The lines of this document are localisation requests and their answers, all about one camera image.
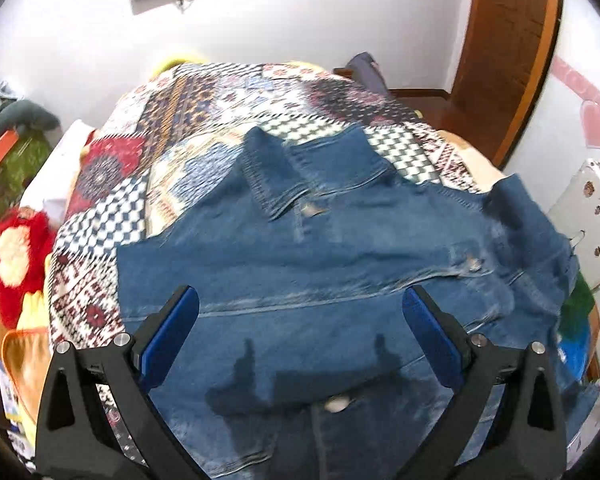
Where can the white board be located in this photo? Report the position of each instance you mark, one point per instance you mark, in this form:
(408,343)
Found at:
(590,230)

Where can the red plush toy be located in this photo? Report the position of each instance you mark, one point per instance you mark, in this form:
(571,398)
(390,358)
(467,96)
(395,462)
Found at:
(35,230)

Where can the yellow cloth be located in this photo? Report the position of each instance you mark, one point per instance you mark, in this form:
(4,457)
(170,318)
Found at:
(32,310)

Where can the dark green cushion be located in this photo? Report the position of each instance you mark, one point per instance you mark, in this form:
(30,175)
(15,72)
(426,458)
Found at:
(27,115)

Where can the brown wooden door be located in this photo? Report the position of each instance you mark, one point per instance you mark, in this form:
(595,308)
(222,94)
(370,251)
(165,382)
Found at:
(510,35)

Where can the green bag with clutter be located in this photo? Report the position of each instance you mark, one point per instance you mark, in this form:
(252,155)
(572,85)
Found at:
(20,160)

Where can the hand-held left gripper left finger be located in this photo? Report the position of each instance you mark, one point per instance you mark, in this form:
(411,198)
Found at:
(172,332)

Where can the patchwork printed blanket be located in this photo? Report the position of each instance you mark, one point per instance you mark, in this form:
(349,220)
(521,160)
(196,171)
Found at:
(180,125)

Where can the blue bag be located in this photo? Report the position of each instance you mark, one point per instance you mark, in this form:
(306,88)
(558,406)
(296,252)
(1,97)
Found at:
(575,357)

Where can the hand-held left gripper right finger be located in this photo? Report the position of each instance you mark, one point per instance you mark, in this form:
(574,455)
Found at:
(430,332)

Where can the green cloth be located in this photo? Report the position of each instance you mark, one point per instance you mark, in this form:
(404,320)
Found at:
(577,305)

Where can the white pillow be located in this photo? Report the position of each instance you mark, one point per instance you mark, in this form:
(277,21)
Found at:
(55,170)

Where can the pink heart wall decoration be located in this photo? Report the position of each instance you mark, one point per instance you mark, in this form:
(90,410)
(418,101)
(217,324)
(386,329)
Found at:
(597,120)

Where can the yellow pillow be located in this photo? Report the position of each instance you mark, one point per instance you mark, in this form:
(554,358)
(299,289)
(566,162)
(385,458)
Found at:
(175,62)

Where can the blue denim jacket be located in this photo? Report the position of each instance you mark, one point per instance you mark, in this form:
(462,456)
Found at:
(305,260)

